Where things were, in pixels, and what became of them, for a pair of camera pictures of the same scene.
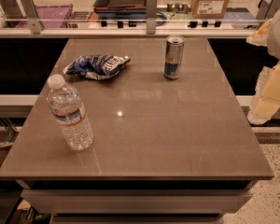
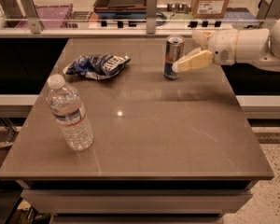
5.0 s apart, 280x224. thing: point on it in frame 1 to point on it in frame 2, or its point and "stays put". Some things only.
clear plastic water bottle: [67, 108] stays put
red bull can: [173, 57] stays put
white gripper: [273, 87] to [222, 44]
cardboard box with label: [210, 1] stays put
